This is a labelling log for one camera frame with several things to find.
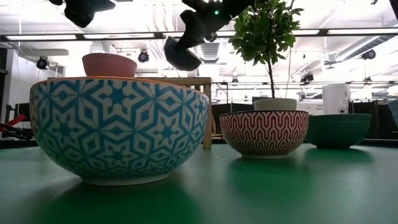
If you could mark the white cylindrical container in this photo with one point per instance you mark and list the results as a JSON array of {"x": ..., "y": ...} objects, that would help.
[{"x": 335, "y": 98}]

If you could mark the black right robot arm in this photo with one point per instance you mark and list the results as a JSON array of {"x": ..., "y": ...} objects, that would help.
[{"x": 395, "y": 7}]

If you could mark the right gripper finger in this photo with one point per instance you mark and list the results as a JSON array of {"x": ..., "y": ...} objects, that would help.
[{"x": 191, "y": 28}]

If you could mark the plain pink bowl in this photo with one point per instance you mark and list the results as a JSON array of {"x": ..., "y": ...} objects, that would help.
[{"x": 109, "y": 65}]

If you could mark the red white wavy patterned bowl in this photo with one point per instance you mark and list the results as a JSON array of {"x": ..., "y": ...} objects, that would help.
[{"x": 264, "y": 133}]

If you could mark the white ribbed plant pot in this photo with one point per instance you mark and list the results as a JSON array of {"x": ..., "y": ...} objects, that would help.
[{"x": 275, "y": 104}]

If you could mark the small green leafy tree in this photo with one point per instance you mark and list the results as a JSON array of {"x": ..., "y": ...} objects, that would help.
[{"x": 264, "y": 31}]

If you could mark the black overhead frame bar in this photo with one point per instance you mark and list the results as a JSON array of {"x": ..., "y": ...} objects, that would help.
[{"x": 158, "y": 35}]

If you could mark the dark blue patterned bowl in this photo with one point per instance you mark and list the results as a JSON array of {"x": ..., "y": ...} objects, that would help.
[{"x": 182, "y": 57}]

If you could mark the ceiling air vent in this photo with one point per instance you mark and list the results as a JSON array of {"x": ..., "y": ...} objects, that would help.
[{"x": 210, "y": 51}]

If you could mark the white box appliance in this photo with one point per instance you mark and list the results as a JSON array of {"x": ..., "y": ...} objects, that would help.
[{"x": 311, "y": 107}]

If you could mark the black equipment rack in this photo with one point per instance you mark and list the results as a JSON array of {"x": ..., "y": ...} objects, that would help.
[{"x": 363, "y": 121}]

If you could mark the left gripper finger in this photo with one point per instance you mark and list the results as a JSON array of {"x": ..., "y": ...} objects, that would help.
[{"x": 85, "y": 11}]

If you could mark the black monitor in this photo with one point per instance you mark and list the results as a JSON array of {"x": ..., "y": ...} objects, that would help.
[{"x": 22, "y": 111}]

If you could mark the blue white geometric patterned bowl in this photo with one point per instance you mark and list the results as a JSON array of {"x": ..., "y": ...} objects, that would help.
[{"x": 118, "y": 130}]

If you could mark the plain teal bowl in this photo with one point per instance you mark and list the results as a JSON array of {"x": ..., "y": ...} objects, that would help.
[{"x": 339, "y": 130}]

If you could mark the grey blue panel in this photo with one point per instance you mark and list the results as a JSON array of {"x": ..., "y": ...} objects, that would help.
[{"x": 394, "y": 110}]

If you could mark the silver ceiling duct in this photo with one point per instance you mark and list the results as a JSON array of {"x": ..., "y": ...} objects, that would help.
[{"x": 357, "y": 46}]

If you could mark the red bar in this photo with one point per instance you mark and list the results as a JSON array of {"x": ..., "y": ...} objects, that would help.
[{"x": 12, "y": 121}]

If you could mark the black ceiling camera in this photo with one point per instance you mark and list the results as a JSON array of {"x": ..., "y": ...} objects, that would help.
[
  {"x": 42, "y": 63},
  {"x": 368, "y": 54},
  {"x": 143, "y": 56}
]

